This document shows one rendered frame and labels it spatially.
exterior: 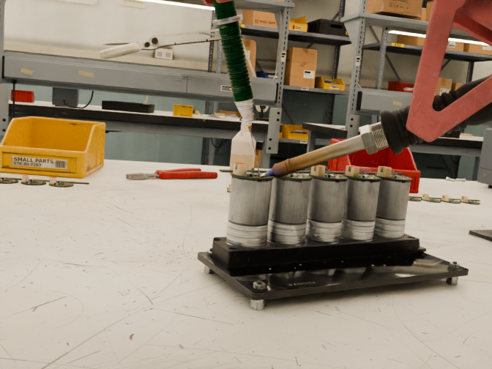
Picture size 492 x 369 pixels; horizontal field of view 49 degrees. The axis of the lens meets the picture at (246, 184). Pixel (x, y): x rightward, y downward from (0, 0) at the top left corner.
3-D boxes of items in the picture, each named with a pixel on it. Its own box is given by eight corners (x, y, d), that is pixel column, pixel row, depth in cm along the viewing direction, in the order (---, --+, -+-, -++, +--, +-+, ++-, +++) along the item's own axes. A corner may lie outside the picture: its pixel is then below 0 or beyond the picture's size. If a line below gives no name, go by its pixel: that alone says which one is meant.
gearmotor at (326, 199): (345, 255, 35) (355, 177, 34) (315, 258, 33) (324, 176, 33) (323, 244, 37) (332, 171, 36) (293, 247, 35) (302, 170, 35)
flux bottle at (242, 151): (255, 176, 77) (261, 105, 75) (249, 179, 73) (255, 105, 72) (232, 173, 77) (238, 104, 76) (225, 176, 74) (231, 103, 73)
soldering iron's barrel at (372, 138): (276, 186, 30) (389, 148, 28) (266, 159, 30) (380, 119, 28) (281, 183, 31) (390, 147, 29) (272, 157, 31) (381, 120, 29)
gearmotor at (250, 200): (272, 261, 32) (280, 176, 31) (236, 264, 31) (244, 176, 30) (252, 250, 34) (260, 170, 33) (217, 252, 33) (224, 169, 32)
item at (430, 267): (389, 253, 41) (390, 239, 40) (467, 285, 34) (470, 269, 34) (195, 269, 33) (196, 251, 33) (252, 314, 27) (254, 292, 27)
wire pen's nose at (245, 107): (236, 127, 30) (230, 101, 29) (251, 121, 30) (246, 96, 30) (247, 129, 29) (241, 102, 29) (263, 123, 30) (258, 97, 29)
